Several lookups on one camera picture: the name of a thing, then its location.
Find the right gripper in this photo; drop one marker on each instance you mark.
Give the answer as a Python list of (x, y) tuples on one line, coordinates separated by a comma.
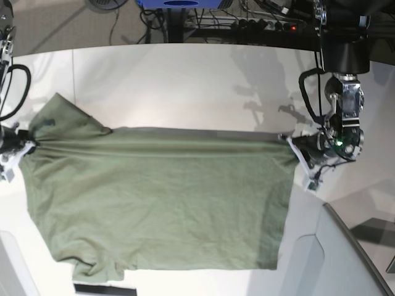
[(15, 144)]

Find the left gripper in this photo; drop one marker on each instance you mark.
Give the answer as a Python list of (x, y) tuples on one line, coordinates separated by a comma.
[(316, 153)]

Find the green t-shirt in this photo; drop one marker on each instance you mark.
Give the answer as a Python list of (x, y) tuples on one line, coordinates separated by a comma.
[(110, 200)]

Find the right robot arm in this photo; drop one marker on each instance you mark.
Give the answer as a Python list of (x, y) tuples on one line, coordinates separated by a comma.
[(8, 66)]

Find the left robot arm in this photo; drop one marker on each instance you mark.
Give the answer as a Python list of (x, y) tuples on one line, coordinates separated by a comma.
[(342, 32)]

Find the grey chair backrest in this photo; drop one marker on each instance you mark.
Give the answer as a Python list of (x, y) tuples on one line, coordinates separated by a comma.
[(360, 252)]

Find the black power strip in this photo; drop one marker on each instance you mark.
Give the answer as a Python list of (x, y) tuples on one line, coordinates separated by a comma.
[(239, 24)]

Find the blue box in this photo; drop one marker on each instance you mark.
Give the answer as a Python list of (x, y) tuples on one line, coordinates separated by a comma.
[(173, 4)]

